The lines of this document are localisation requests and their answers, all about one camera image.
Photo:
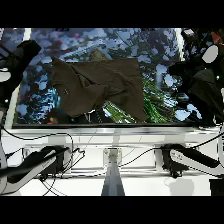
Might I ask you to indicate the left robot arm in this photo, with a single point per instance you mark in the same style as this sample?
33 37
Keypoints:
20 58

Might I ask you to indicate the silver frame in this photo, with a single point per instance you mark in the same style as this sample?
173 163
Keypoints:
112 173

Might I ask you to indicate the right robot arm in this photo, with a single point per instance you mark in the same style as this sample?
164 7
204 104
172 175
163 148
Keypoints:
206 86

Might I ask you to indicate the brown garment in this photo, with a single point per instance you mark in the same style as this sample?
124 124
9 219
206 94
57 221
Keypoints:
100 80

